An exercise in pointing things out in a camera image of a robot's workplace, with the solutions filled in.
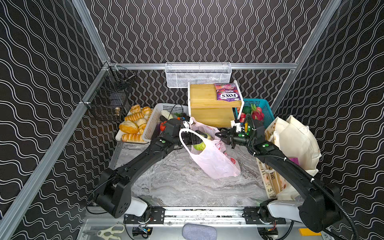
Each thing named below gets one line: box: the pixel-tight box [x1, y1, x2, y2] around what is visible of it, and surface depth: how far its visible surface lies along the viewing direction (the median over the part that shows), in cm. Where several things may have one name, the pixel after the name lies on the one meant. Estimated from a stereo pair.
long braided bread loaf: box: [120, 133, 145, 142], surface depth 103 cm
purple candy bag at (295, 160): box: [290, 157, 301, 166], surface depth 78 cm
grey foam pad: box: [182, 223, 217, 240], surface depth 69 cm
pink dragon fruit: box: [251, 103, 265, 121], surface depth 111 cm
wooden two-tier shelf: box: [187, 80, 244, 128], surface depth 83 cm
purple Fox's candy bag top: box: [214, 83, 241, 102], surface depth 82 cm
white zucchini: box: [161, 110, 174, 121], surface depth 112 cm
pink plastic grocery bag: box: [179, 117, 241, 180], surface depth 70 cm
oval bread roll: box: [119, 120, 139, 134], surface depth 106 cm
